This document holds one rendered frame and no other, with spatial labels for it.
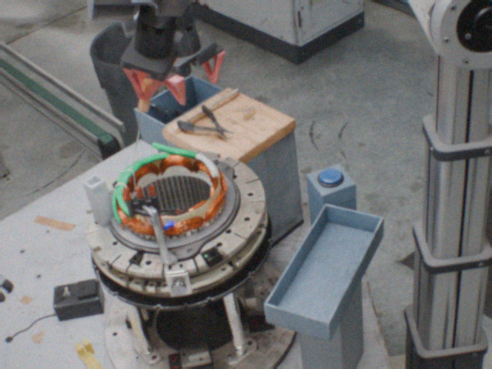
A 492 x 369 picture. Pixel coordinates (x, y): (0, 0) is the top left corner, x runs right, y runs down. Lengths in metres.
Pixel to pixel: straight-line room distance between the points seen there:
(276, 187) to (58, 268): 0.53
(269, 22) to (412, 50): 0.71
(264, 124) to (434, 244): 0.41
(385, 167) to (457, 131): 1.84
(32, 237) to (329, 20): 2.32
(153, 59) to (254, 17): 2.77
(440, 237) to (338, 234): 0.19
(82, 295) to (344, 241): 0.57
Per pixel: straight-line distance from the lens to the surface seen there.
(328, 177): 1.45
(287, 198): 1.66
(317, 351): 1.38
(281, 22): 3.74
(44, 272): 1.79
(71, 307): 1.64
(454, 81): 1.24
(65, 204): 1.95
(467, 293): 1.54
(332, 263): 1.31
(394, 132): 3.31
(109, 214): 1.35
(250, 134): 1.54
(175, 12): 1.04
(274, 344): 1.50
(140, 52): 1.13
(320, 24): 3.81
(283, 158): 1.60
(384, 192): 3.01
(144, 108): 1.23
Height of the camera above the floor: 1.97
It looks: 39 degrees down
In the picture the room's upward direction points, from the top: 9 degrees counter-clockwise
